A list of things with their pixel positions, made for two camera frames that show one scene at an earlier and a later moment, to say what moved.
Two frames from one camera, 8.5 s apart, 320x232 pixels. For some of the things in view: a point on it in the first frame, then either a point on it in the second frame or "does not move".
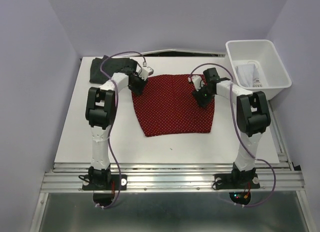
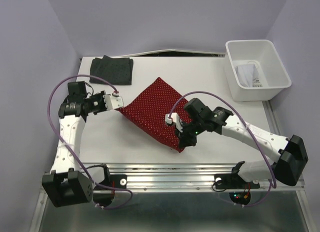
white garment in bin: (247, 75) does not move
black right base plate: (223, 181) does not move
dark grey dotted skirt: (102, 67) does not move
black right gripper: (201, 101) → (184, 140)
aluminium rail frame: (274, 177) does not move
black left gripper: (139, 90) → (100, 95)
